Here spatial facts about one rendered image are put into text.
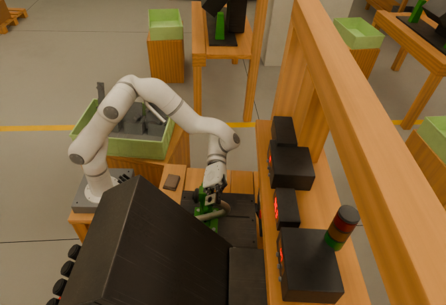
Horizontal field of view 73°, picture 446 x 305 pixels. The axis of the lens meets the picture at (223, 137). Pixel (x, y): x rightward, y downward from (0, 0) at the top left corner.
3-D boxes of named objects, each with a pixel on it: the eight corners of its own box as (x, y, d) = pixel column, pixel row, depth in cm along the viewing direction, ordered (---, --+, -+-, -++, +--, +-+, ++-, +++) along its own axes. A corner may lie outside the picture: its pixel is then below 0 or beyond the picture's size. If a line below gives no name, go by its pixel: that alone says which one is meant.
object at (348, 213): (335, 233, 70) (341, 222, 67) (330, 214, 74) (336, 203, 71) (356, 233, 70) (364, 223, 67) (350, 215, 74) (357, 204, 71)
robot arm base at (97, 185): (81, 204, 163) (72, 183, 150) (88, 177, 176) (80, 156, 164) (117, 202, 165) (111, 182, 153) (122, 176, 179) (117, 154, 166)
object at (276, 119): (273, 157, 105) (277, 142, 101) (270, 129, 117) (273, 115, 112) (293, 158, 106) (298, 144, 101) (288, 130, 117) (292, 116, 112)
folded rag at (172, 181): (175, 191, 173) (175, 188, 171) (162, 189, 174) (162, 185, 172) (180, 178, 181) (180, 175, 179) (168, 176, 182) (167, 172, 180)
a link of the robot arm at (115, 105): (99, 149, 155) (83, 173, 143) (77, 136, 151) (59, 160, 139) (144, 91, 125) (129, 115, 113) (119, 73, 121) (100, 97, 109)
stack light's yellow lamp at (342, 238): (330, 242, 73) (335, 233, 70) (325, 224, 77) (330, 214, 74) (350, 243, 73) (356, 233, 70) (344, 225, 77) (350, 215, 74)
